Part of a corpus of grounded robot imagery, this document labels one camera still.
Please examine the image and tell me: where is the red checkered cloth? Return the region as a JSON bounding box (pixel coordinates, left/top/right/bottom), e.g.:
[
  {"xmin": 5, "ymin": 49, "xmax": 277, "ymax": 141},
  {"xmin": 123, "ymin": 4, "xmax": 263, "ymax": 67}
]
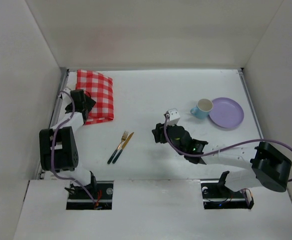
[{"xmin": 76, "ymin": 69, "xmax": 114, "ymax": 125}]

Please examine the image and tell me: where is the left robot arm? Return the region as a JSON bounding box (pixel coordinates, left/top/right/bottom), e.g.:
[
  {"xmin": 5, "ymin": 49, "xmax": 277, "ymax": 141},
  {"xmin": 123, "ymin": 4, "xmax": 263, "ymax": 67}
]
[{"xmin": 39, "ymin": 89, "xmax": 97, "ymax": 201}]

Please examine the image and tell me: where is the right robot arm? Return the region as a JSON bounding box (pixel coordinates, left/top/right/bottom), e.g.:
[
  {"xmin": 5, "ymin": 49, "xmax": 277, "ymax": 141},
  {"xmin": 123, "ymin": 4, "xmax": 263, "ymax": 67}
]
[{"xmin": 152, "ymin": 123, "xmax": 292, "ymax": 193}]

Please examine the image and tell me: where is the blue mug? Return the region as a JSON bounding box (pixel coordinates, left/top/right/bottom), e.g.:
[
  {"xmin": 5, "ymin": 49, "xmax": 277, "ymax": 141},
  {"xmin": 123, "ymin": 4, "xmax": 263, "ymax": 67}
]
[{"xmin": 190, "ymin": 98, "xmax": 214, "ymax": 120}]

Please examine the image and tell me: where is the purple plate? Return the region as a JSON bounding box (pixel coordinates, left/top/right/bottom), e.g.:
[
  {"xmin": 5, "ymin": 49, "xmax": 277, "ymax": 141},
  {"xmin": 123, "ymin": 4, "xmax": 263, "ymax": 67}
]
[{"xmin": 209, "ymin": 97, "xmax": 244, "ymax": 129}]

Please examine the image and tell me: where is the gold knife green handle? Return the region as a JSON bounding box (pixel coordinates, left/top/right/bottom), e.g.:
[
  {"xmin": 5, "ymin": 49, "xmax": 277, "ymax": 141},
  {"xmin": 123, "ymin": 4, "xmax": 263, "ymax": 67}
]
[{"xmin": 112, "ymin": 132, "xmax": 134, "ymax": 164}]

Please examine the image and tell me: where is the gold fork green handle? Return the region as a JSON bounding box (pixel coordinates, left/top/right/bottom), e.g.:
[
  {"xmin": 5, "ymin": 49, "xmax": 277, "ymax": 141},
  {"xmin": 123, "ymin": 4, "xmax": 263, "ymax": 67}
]
[{"xmin": 107, "ymin": 131, "xmax": 129, "ymax": 165}]

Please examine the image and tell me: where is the left aluminium rail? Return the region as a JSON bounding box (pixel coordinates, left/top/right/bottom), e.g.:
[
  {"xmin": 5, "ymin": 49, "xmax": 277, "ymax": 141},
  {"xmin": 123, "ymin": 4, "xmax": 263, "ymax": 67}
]
[{"xmin": 34, "ymin": 67, "xmax": 69, "ymax": 180}]

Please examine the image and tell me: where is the aluminium rail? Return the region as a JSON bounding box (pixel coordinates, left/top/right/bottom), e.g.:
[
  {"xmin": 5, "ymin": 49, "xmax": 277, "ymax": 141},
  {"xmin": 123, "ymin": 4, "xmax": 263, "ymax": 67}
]
[
  {"xmin": 238, "ymin": 68, "xmax": 264, "ymax": 139},
  {"xmin": 34, "ymin": 67, "xmax": 69, "ymax": 180}
]

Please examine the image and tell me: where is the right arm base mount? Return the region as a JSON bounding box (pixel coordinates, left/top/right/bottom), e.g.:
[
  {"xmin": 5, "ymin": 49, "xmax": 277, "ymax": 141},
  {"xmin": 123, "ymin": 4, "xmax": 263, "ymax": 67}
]
[{"xmin": 200, "ymin": 179, "xmax": 255, "ymax": 210}]

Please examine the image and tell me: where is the right aluminium rail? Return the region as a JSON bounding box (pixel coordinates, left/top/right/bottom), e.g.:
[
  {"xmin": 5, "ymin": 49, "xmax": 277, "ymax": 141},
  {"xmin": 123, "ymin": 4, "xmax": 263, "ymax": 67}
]
[{"xmin": 238, "ymin": 68, "xmax": 264, "ymax": 139}]

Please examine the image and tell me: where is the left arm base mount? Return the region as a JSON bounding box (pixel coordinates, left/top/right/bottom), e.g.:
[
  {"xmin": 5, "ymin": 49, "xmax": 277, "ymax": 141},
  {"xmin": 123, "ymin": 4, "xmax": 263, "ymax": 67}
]
[{"xmin": 65, "ymin": 181, "xmax": 114, "ymax": 211}]

